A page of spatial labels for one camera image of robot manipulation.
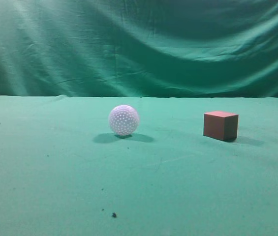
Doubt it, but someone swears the red-brown cube block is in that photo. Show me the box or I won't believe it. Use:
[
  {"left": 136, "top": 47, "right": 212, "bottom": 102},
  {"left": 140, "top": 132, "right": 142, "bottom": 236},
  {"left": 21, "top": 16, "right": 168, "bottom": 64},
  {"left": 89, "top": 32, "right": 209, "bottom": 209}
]
[{"left": 203, "top": 111, "right": 239, "bottom": 141}]

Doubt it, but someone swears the white dimpled golf ball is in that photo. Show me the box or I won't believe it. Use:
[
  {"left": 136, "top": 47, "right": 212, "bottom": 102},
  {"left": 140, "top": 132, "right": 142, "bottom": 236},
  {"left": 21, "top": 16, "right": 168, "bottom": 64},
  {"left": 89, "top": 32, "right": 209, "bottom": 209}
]
[{"left": 108, "top": 105, "right": 139, "bottom": 136}]

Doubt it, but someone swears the green backdrop cloth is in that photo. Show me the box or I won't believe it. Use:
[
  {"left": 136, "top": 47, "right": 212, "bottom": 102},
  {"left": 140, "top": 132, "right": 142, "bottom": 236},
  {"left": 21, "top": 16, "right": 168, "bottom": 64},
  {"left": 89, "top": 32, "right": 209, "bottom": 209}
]
[{"left": 0, "top": 0, "right": 278, "bottom": 98}]

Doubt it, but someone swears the green table cloth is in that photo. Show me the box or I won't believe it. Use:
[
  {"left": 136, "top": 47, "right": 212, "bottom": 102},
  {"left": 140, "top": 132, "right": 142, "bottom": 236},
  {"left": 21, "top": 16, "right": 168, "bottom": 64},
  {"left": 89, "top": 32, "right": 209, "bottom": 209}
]
[{"left": 0, "top": 95, "right": 278, "bottom": 236}]

